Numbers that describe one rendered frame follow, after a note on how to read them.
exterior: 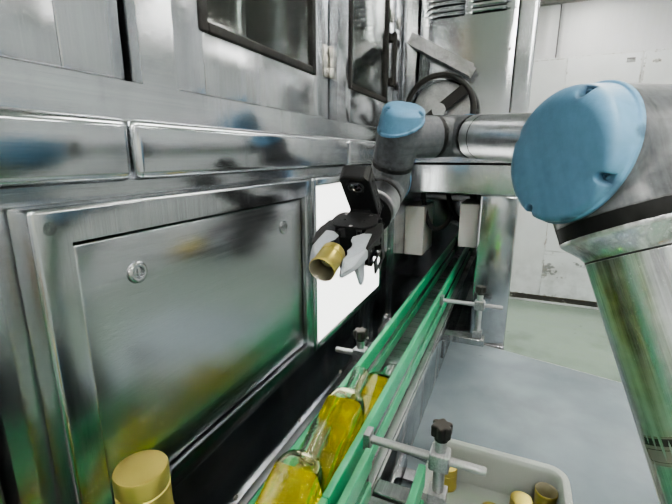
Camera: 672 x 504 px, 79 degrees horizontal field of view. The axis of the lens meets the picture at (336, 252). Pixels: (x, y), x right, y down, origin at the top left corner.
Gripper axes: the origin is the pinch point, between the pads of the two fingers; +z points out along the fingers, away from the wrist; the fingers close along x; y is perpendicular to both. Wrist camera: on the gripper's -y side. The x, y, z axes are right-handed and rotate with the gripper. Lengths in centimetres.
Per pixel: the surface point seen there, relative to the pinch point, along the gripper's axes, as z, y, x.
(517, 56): -94, -10, -21
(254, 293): 1.9, 5.6, 12.0
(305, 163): -20.3, -6.1, 11.8
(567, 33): -423, 20, -64
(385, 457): 3.8, 35.1, -6.9
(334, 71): -44.1, -17.1, 14.1
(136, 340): 20.7, -2.8, 12.5
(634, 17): -424, 12, -113
